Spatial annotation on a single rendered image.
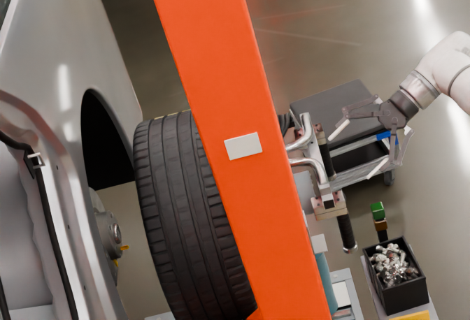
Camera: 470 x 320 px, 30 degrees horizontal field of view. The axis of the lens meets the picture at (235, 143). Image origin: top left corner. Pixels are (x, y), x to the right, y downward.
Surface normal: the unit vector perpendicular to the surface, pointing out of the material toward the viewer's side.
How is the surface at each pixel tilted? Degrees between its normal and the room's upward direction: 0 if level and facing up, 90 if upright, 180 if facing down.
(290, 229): 90
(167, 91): 0
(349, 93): 0
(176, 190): 35
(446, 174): 0
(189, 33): 90
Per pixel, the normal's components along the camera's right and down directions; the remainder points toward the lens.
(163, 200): -0.14, -0.28
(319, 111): -0.25, -0.78
